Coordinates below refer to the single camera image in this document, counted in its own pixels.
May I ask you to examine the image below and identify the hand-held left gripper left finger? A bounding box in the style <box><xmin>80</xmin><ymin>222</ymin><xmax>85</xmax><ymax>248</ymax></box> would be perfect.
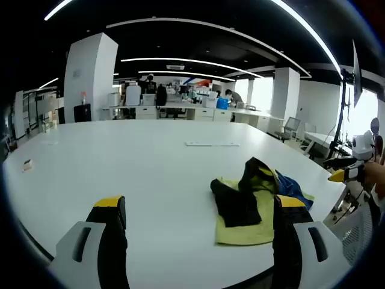
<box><xmin>48</xmin><ymin>195</ymin><xmax>131</xmax><ymax>289</ymax></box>

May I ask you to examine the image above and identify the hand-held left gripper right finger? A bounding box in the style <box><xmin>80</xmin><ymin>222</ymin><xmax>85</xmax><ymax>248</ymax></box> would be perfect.
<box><xmin>273</xmin><ymin>194</ymin><xmax>353</xmax><ymax>289</ymax></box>

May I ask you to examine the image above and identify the yellow garment with dark sleeves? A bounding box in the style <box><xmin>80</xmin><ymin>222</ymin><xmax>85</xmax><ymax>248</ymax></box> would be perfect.
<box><xmin>209</xmin><ymin>156</ymin><xmax>315</xmax><ymax>247</ymax></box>

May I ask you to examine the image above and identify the white side desk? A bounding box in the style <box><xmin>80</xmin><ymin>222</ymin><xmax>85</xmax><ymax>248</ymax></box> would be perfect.
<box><xmin>303</xmin><ymin>131</ymin><xmax>338</xmax><ymax>158</ymax></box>

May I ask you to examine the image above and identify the black tripod stand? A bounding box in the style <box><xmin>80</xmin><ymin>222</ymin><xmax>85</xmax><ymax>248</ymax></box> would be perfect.
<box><xmin>329</xmin><ymin>68</ymin><xmax>362</xmax><ymax>160</ymax></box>

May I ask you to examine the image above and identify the white mesh office chair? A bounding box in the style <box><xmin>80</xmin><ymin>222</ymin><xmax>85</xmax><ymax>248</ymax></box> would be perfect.
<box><xmin>282</xmin><ymin>116</ymin><xmax>302</xmax><ymax>143</ymax></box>

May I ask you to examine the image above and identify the grey mesh office chair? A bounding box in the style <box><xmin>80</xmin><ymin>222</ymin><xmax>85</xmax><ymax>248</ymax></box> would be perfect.
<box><xmin>342</xmin><ymin>204</ymin><xmax>380</xmax><ymax>266</ymax></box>

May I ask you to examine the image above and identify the grey panel on stand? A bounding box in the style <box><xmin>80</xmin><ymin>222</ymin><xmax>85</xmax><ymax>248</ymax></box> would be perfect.
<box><xmin>351</xmin><ymin>39</ymin><xmax>365</xmax><ymax>108</ymax></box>

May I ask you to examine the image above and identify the black cabinet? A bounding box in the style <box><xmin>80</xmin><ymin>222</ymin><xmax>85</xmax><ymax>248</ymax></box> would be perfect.
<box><xmin>73</xmin><ymin>103</ymin><xmax>91</xmax><ymax>123</ymax></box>

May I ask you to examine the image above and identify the black backpack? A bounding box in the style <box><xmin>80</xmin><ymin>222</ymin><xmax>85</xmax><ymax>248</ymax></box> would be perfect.
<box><xmin>155</xmin><ymin>84</ymin><xmax>168</xmax><ymax>110</ymax></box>

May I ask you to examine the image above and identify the ceiling light strip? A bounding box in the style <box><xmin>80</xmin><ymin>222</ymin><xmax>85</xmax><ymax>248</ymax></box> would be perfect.
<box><xmin>121</xmin><ymin>57</ymin><xmax>265</xmax><ymax>79</ymax></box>

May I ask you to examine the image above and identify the white table cable cover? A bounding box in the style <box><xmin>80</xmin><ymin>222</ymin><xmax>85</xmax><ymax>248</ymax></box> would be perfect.
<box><xmin>185</xmin><ymin>140</ymin><xmax>218</xmax><ymax>147</ymax></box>

